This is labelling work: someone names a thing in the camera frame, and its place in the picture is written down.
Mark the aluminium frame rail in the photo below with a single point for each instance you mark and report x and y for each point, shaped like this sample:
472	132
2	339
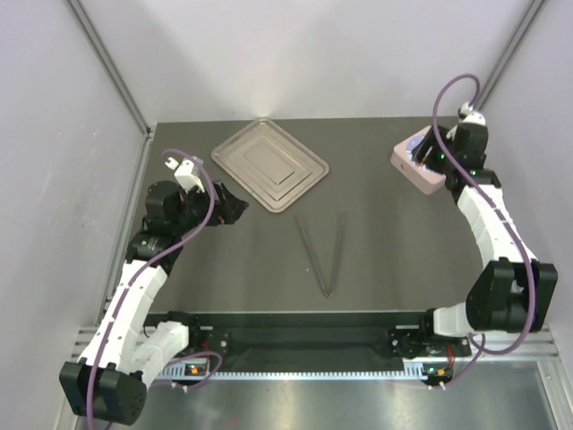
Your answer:
266	362

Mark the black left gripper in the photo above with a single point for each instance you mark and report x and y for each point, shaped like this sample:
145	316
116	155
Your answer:
227	209

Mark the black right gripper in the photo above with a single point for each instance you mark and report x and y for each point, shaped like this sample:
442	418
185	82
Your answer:
420	151

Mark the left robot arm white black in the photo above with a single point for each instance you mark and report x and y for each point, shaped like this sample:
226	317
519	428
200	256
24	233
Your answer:
110	379

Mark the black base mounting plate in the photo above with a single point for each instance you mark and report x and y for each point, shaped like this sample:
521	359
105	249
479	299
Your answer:
311	329

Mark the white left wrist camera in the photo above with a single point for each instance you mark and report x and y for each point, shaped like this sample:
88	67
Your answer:
187	173

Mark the metal tongs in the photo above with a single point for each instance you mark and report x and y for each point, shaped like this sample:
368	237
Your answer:
325	267

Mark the silver metal tray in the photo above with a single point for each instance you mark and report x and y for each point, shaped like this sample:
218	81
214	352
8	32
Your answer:
270	164

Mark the pink chocolate tin box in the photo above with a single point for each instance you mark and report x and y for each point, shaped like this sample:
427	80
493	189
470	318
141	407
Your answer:
425	180

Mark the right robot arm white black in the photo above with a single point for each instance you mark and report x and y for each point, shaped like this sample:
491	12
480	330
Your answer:
514	290

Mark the silver tin lid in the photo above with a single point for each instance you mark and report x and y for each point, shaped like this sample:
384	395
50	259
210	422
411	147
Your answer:
409	144

